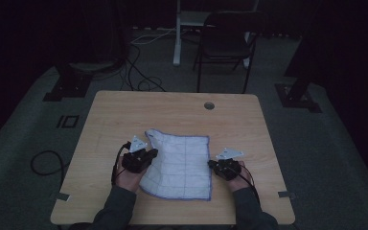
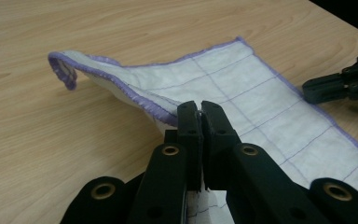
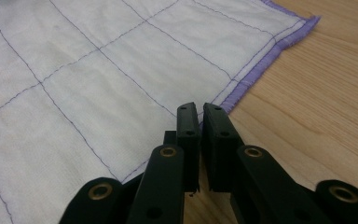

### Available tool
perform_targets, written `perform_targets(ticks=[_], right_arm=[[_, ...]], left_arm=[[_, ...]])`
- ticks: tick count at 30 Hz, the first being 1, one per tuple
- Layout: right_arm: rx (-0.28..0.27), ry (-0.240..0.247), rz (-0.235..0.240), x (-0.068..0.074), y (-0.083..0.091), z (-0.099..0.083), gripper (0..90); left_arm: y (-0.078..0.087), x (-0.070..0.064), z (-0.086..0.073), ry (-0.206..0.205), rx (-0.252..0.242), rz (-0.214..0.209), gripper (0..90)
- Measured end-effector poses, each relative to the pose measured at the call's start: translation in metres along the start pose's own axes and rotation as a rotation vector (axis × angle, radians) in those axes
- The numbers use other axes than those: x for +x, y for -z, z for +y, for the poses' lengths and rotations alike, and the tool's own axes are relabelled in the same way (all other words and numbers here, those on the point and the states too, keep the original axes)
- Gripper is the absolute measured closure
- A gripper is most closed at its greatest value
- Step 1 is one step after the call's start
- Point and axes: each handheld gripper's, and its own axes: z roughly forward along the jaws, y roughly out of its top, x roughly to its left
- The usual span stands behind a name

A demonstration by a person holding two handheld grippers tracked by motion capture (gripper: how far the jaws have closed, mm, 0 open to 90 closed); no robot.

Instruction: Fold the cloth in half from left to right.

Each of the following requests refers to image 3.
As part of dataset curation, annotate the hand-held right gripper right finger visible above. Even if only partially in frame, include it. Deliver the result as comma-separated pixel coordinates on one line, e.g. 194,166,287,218
201,102,245,192

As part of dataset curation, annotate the white cloth with purple border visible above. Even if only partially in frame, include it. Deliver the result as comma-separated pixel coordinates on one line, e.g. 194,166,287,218
0,0,322,224

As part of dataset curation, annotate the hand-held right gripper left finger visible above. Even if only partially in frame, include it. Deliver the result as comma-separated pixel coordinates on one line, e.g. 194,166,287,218
175,101,202,193

